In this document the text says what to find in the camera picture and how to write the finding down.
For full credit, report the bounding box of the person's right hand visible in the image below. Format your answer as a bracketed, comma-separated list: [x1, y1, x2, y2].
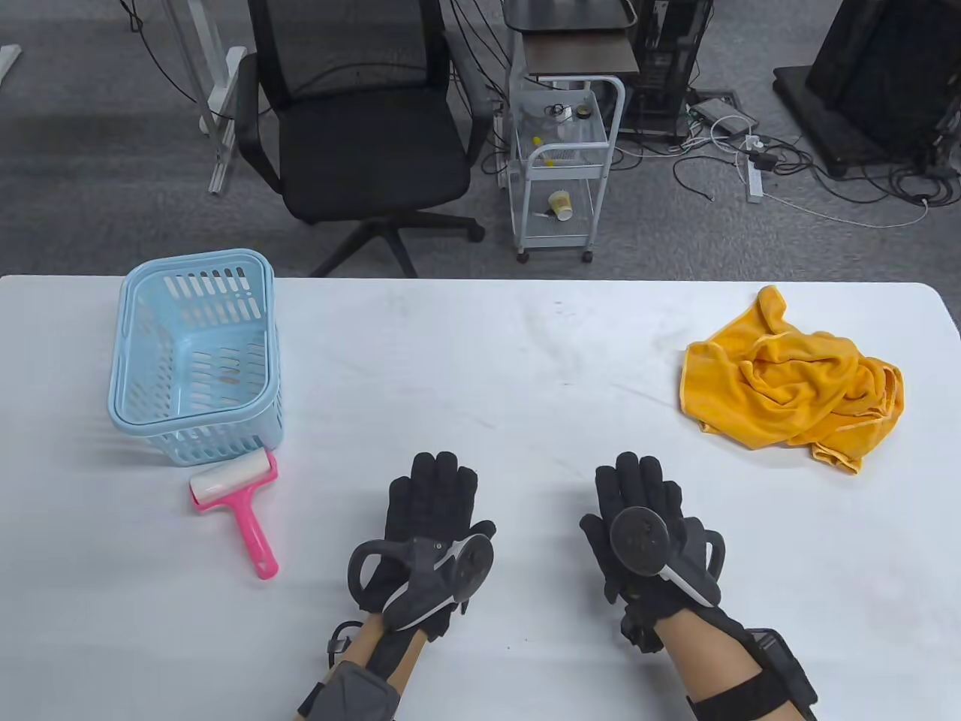
[580, 452, 726, 654]

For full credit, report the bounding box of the person's left hand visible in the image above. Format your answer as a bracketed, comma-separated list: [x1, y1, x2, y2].
[350, 451, 498, 643]

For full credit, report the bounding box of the pink lint roller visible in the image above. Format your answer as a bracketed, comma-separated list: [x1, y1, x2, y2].
[188, 449, 280, 581]

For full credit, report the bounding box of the person's right forearm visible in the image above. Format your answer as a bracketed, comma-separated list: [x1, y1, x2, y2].
[661, 605, 819, 721]

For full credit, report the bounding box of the grey right hand controller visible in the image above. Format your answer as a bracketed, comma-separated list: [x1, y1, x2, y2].
[610, 505, 726, 608]

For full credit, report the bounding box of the grey hand controller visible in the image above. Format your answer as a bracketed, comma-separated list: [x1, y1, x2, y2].
[348, 533, 496, 632]
[610, 505, 726, 608]

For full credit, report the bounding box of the grey left hand controller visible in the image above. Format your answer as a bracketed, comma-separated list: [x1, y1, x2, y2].
[348, 533, 496, 632]

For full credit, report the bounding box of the light blue plastic basket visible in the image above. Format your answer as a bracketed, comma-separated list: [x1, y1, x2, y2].
[109, 249, 285, 467]

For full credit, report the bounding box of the black mesh office chair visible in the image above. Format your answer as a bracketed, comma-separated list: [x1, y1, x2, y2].
[235, 0, 496, 279]

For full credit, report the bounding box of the black computer tower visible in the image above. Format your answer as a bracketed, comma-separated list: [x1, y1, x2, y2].
[623, 0, 714, 145]

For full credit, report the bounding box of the brown shelf board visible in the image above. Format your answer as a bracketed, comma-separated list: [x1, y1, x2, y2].
[522, 34, 640, 78]

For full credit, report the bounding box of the large black display stand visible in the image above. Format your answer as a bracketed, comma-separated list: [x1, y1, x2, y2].
[773, 0, 961, 179]

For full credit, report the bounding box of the black tray shelf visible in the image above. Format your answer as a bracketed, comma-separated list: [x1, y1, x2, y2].
[502, 0, 639, 33]

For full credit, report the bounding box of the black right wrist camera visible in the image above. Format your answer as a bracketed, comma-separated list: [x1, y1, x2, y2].
[687, 629, 819, 721]

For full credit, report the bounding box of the white rolling wire cart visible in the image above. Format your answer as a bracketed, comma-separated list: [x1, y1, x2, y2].
[508, 74, 626, 264]

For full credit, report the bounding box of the long white cable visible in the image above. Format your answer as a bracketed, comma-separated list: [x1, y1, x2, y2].
[762, 190, 932, 229]

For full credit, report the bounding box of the white desk leg frame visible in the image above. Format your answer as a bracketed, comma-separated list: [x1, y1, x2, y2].
[161, 0, 249, 196]

